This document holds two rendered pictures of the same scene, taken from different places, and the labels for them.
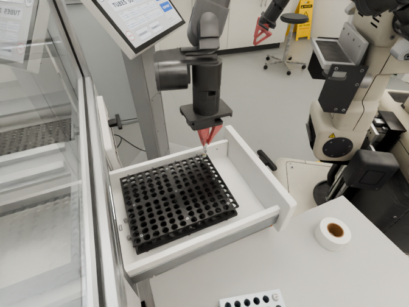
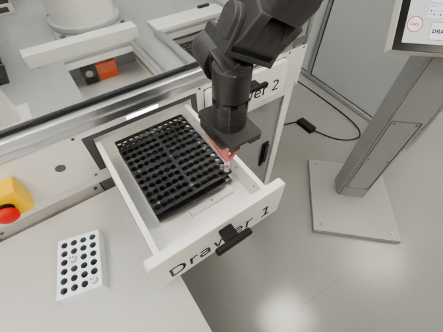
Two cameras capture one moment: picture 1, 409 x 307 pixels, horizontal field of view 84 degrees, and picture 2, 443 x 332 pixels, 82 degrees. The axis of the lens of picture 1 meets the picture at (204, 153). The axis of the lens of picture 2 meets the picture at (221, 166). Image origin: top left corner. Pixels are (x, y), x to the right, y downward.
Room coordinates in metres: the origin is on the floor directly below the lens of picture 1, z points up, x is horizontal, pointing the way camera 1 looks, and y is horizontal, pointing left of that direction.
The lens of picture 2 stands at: (0.35, -0.32, 1.33)
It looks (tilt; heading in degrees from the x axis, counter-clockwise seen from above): 52 degrees down; 79
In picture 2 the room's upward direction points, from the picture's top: straight up
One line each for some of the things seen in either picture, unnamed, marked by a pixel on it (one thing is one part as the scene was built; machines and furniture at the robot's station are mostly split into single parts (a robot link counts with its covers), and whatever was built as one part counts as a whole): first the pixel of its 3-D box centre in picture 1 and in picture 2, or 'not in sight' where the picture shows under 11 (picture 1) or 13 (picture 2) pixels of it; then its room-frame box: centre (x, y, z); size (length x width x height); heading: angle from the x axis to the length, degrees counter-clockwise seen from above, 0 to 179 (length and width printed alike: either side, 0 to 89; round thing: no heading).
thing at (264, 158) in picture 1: (262, 161); (230, 235); (0.40, -0.15, 0.91); 0.07 x 0.04 x 0.01; 23
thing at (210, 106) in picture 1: (206, 101); (229, 112); (0.42, 0.00, 1.06); 0.10 x 0.07 x 0.07; 113
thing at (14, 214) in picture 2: not in sight; (7, 213); (-0.02, 0.00, 0.88); 0.04 x 0.03 x 0.04; 23
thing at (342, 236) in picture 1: (332, 234); not in sight; (0.27, -0.32, 0.78); 0.07 x 0.07 x 0.04
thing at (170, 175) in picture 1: (177, 199); (172, 165); (0.31, 0.06, 0.87); 0.22 x 0.18 x 0.06; 113
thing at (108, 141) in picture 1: (108, 133); (248, 90); (0.55, 0.30, 0.87); 0.29 x 0.02 x 0.11; 23
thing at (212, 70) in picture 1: (203, 73); (229, 78); (0.42, 0.00, 1.12); 0.07 x 0.06 x 0.07; 101
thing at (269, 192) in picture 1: (251, 172); (221, 231); (0.39, -0.12, 0.87); 0.29 x 0.02 x 0.11; 23
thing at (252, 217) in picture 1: (173, 201); (171, 163); (0.30, 0.07, 0.86); 0.40 x 0.26 x 0.06; 113
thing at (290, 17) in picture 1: (286, 43); not in sight; (3.16, -1.08, 0.31); 0.59 x 0.56 x 0.62; 19
